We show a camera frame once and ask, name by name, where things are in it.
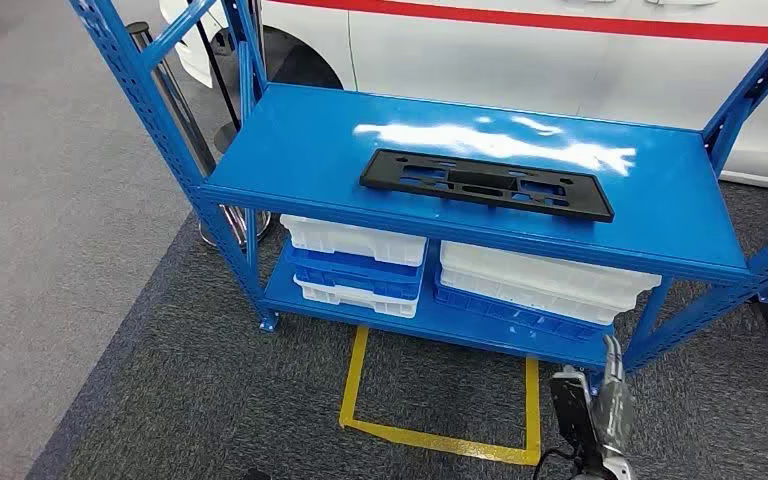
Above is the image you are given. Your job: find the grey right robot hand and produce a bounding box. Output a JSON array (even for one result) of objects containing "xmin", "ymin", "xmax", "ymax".
[{"xmin": 589, "ymin": 334, "xmax": 638, "ymax": 465}]

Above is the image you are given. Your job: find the black plastic plate bracket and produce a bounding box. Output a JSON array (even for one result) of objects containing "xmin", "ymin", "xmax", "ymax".
[{"xmin": 359, "ymin": 148, "xmax": 615, "ymax": 224}]

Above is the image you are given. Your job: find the blue plastic bin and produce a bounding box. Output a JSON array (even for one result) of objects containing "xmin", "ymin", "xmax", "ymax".
[
  {"xmin": 283, "ymin": 239, "xmax": 425, "ymax": 301},
  {"xmin": 432, "ymin": 268, "xmax": 614, "ymax": 344}
]

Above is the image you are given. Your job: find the yellow floor tape square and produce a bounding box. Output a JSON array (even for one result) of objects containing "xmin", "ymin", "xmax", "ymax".
[{"xmin": 338, "ymin": 324, "xmax": 543, "ymax": 467}]

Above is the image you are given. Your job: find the white car with red stripe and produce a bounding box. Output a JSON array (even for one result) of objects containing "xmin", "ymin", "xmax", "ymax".
[{"xmin": 158, "ymin": 0, "xmax": 768, "ymax": 195}]

